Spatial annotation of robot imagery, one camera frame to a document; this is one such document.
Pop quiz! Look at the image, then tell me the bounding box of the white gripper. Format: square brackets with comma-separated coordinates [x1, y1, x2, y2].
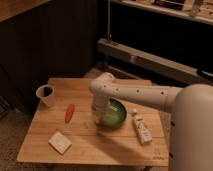
[92, 101, 109, 125]

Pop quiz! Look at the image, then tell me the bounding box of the green ceramic bowl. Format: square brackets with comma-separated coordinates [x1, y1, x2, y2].
[100, 99, 127, 127]

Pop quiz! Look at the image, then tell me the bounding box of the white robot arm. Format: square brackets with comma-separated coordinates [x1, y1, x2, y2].
[89, 72, 213, 171]

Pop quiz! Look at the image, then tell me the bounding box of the orange carrot toy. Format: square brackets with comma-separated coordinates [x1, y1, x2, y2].
[65, 104, 75, 123]

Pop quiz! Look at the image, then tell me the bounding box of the wooden table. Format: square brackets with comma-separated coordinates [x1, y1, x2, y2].
[17, 78, 168, 167]

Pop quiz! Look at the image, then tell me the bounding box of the white rectangular sponge block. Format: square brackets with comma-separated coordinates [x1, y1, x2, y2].
[48, 131, 72, 155]

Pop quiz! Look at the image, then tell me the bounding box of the white paper cup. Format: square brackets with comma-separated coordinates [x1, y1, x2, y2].
[36, 85, 55, 107]

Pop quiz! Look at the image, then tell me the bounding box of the metal vertical pole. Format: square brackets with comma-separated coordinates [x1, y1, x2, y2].
[107, 0, 111, 41]

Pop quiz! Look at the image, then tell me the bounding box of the long wooden bench beam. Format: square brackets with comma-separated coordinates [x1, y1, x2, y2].
[97, 38, 213, 85]

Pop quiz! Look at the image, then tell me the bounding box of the wooden shelf with items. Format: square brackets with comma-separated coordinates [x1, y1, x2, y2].
[111, 0, 213, 26]

